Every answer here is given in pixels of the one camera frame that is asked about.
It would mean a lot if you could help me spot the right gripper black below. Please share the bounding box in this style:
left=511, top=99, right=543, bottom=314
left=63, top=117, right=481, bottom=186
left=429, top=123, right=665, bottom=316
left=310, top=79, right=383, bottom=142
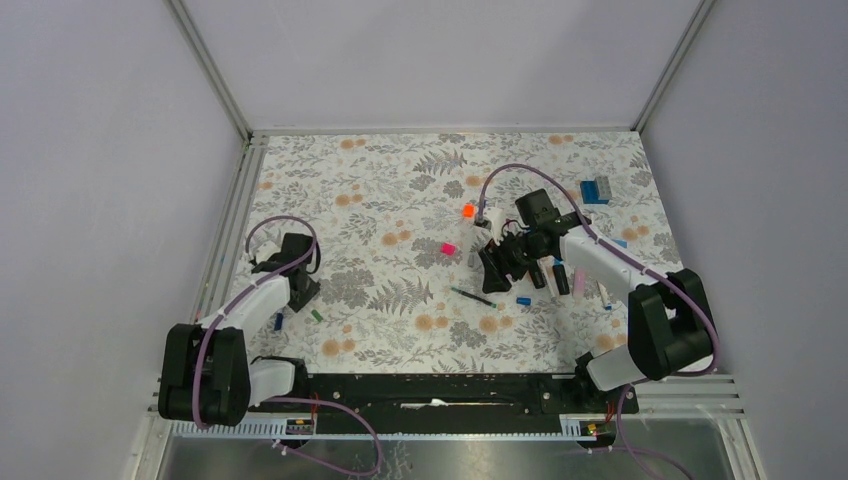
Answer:
left=479, top=227, right=549, bottom=295

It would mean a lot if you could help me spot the white grey marker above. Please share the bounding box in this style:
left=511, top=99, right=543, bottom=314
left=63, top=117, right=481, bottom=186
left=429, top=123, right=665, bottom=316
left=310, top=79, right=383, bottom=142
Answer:
left=540, top=259, right=559, bottom=297

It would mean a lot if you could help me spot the black highlighter blue cap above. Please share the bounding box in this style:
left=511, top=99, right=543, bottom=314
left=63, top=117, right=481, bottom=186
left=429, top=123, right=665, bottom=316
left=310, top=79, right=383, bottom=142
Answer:
left=552, top=259, right=570, bottom=296

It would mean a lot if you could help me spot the orange highlighter cap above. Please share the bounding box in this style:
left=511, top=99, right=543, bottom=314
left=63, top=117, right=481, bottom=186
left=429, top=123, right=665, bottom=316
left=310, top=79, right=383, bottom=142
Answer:
left=462, top=204, right=476, bottom=219

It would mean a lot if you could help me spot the white blue marker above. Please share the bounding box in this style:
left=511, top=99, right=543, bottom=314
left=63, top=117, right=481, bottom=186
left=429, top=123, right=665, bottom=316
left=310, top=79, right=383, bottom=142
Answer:
left=598, top=283, right=612, bottom=311

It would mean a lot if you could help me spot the black highlighter pink cap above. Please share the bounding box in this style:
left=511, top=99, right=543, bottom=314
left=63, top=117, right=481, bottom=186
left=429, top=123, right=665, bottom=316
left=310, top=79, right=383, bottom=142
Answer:
left=528, top=264, right=547, bottom=289

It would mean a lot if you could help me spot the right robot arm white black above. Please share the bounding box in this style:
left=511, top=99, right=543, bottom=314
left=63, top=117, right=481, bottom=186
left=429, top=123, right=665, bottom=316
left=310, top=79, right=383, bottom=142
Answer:
left=474, top=189, right=717, bottom=412

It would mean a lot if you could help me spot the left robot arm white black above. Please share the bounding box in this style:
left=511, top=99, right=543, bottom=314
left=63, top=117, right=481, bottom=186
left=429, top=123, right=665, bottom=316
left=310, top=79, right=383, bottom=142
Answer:
left=157, top=233, right=320, bottom=427

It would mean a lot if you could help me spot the floral patterned table mat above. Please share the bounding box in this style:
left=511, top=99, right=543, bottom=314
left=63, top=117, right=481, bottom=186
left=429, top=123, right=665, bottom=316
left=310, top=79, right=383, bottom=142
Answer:
left=231, top=132, right=681, bottom=373

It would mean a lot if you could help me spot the blue box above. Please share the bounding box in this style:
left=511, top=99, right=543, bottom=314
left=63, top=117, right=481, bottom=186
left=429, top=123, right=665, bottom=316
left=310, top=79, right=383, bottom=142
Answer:
left=580, top=175, right=612, bottom=205

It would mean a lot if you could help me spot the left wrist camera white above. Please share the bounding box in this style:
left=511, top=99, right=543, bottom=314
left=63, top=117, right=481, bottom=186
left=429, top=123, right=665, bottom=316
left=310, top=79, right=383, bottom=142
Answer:
left=251, top=241, right=281, bottom=267

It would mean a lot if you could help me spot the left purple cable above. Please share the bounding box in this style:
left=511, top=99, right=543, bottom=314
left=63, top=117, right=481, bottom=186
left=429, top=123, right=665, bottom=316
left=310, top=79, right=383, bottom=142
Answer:
left=192, top=215, right=384, bottom=478

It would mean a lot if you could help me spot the purple cable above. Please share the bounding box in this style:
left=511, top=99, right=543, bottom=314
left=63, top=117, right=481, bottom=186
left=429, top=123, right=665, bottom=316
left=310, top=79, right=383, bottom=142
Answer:
left=192, top=215, right=384, bottom=478
left=478, top=164, right=722, bottom=480

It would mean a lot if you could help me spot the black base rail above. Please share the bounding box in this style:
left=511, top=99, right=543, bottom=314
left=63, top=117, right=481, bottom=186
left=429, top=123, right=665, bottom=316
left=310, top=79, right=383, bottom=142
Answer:
left=255, top=373, right=639, bottom=435

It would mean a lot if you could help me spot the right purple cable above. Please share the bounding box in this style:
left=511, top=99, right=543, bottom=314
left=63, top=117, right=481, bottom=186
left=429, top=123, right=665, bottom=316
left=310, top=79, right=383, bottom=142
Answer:
left=478, top=164, right=722, bottom=480

